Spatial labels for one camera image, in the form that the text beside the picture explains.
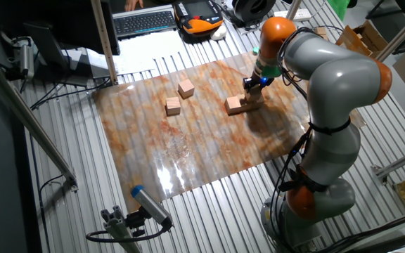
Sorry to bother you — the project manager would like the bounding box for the aluminium upright post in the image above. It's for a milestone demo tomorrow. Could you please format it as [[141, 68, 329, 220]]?
[[285, 0, 304, 21]]

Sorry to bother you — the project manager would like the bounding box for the brown cardboard box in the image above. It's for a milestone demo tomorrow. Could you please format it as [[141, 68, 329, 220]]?
[[335, 19, 390, 60]]

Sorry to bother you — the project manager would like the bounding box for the orange black teach pendant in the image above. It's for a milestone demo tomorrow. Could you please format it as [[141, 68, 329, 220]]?
[[173, 0, 224, 39]]

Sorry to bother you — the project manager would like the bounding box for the white computer mouse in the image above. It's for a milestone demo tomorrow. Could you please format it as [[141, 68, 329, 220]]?
[[210, 26, 228, 41]]

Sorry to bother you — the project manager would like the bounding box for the white power strip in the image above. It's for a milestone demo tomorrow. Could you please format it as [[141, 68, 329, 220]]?
[[274, 8, 312, 22]]

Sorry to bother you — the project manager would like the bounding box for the silver camera with blue cap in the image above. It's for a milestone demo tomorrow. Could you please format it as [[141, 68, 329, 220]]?
[[130, 184, 174, 229]]

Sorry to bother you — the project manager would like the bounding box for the black computer keyboard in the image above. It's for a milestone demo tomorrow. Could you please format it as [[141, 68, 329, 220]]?
[[112, 4, 178, 40]]

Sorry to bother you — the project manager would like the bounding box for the aluminium frame beam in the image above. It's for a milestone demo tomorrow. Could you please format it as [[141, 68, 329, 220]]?
[[373, 1, 405, 66], [370, 143, 405, 186]]

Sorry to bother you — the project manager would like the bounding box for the aluminium profile camera mount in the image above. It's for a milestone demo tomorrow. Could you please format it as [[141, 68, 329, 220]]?
[[100, 205, 143, 253]]

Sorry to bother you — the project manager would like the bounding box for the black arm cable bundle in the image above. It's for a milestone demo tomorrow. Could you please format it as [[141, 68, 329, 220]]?
[[267, 25, 344, 253]]

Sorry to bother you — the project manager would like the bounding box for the long aluminium frame rail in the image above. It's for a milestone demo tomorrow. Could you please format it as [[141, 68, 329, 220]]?
[[0, 48, 79, 193]]

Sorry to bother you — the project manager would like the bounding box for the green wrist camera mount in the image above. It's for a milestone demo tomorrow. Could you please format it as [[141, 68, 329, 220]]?
[[252, 46, 283, 79]]

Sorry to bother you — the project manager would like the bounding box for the black computer monitor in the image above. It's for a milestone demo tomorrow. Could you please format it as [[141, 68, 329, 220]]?
[[0, 0, 121, 56]]

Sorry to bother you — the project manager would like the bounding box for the grey monitor stand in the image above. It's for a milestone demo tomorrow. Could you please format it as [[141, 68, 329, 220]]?
[[24, 22, 113, 88]]

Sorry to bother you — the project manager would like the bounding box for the black camera cable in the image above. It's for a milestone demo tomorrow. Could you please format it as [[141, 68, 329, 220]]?
[[85, 224, 174, 244]]

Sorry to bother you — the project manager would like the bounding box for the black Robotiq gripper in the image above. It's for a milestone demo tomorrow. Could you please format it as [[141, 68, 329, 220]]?
[[242, 76, 276, 91]]

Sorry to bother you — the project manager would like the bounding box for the black table cable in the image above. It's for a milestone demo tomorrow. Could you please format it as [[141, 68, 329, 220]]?
[[30, 77, 113, 110]]

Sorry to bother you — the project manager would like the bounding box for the black round spool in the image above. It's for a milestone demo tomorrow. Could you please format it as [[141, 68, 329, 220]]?
[[223, 0, 277, 29]]

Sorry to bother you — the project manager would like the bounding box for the white paper sheet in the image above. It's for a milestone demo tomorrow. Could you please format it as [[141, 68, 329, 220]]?
[[116, 30, 189, 64], [112, 58, 158, 75]]

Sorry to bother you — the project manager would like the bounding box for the orange marble pattern mat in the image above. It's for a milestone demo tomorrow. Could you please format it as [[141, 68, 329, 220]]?
[[91, 51, 367, 213]]

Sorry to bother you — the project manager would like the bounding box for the person hand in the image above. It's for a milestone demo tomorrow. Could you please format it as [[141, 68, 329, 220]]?
[[124, 0, 144, 13]]

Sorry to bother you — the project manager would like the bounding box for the beige upright frame post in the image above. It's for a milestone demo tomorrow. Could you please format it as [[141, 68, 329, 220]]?
[[89, 0, 120, 87]]

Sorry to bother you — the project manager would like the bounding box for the thick black floor cable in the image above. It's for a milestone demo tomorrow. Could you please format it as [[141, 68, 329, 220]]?
[[311, 209, 405, 253]]

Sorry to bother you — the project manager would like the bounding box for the green cloth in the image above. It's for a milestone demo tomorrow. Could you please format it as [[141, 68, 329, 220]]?
[[326, 0, 351, 22]]

